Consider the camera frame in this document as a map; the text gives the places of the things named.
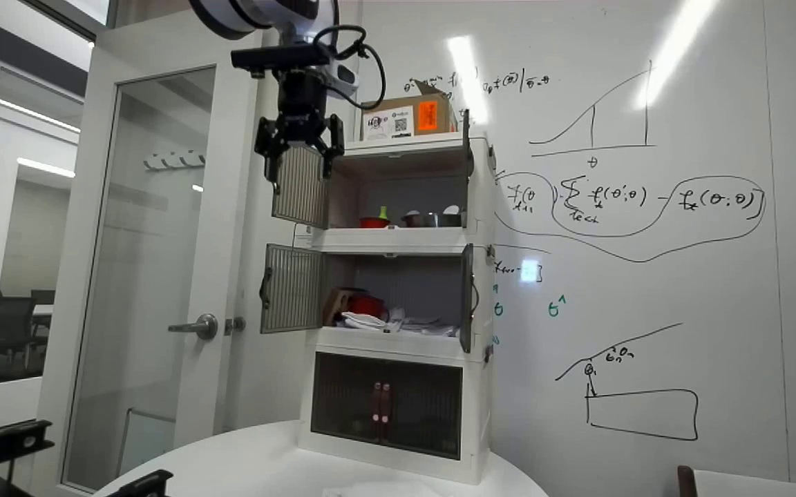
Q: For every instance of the dark jar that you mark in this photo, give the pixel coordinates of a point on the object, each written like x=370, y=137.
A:
x=419, y=219

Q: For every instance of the cardboard box with labels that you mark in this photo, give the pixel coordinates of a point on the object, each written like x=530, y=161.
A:
x=388, y=122

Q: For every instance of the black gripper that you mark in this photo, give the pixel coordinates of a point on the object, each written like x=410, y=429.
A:
x=303, y=100

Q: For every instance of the brown-edged white chair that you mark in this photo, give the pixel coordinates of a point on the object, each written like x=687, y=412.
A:
x=759, y=488

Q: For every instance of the pile of striped towels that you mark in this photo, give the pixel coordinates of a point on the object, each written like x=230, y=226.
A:
x=388, y=321

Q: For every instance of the white glass-panel door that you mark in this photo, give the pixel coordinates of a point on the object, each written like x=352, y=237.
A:
x=153, y=278

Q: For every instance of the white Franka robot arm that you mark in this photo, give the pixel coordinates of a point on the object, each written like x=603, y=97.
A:
x=234, y=12

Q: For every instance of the red and green toy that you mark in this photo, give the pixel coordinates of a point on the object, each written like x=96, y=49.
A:
x=375, y=223

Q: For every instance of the white coat hook rack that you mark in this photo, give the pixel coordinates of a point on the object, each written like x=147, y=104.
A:
x=176, y=161

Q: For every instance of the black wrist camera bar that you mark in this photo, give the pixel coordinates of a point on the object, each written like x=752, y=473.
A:
x=278, y=60

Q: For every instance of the white three-tier cabinet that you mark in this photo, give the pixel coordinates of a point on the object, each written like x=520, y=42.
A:
x=388, y=346

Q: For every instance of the white-lidded jar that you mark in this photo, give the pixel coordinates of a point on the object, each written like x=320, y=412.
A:
x=451, y=216

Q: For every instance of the large wall whiteboard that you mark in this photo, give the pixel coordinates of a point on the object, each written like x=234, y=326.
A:
x=649, y=306

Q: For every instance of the silver door lock knob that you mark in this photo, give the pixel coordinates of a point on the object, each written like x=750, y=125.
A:
x=234, y=324

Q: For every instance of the red mug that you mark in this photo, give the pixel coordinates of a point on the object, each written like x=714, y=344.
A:
x=361, y=303

